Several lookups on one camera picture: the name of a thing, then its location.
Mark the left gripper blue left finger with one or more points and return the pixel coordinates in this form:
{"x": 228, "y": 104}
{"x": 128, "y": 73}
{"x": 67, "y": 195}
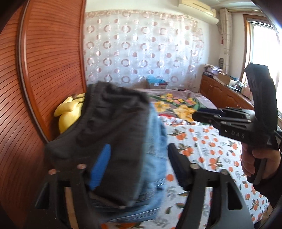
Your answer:
{"x": 98, "y": 169}

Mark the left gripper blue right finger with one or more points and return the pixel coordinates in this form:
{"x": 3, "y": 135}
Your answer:
{"x": 181, "y": 167}

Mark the floral pink blanket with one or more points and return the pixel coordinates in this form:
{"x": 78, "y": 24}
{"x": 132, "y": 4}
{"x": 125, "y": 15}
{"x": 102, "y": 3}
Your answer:
{"x": 177, "y": 104}

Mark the blue folded jeans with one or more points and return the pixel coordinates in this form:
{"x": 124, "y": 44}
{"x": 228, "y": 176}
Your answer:
{"x": 150, "y": 199}

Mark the yellow plush toy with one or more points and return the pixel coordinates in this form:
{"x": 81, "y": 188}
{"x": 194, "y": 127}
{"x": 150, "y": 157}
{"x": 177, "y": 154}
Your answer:
{"x": 69, "y": 111}

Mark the wooden side cabinet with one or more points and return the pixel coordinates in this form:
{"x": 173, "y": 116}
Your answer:
{"x": 221, "y": 96}

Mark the window with wooden frame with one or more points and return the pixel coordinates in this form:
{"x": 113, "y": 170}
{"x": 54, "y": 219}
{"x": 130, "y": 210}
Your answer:
{"x": 262, "y": 44}

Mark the person's right hand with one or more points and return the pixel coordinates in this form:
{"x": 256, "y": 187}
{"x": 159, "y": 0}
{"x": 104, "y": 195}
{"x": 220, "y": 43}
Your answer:
{"x": 249, "y": 154}

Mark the beige window drape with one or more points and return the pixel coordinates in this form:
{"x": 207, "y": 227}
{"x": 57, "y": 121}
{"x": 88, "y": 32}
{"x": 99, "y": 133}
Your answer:
{"x": 226, "y": 38}

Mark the wooden louvered wardrobe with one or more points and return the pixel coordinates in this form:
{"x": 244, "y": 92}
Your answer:
{"x": 41, "y": 65}

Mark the stack of books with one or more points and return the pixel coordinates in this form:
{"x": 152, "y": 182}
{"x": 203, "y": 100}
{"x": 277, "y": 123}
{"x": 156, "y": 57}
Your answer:
{"x": 212, "y": 70}

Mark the circle pattern sheer curtain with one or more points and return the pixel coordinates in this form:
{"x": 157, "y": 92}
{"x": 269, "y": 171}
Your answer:
{"x": 129, "y": 48}

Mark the orange fruit print bedsheet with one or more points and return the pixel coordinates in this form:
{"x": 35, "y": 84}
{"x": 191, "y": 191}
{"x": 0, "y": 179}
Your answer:
{"x": 203, "y": 145}

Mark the black pants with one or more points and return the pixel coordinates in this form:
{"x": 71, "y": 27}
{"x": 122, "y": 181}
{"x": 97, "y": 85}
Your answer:
{"x": 114, "y": 116}

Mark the white wall air conditioner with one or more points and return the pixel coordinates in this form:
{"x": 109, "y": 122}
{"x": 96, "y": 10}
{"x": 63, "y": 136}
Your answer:
{"x": 199, "y": 10}

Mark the cardboard box on cabinet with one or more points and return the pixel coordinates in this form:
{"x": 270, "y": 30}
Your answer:
{"x": 226, "y": 79}

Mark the box with blue cloth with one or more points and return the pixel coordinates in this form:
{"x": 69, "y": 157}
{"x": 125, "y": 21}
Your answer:
{"x": 156, "y": 82}

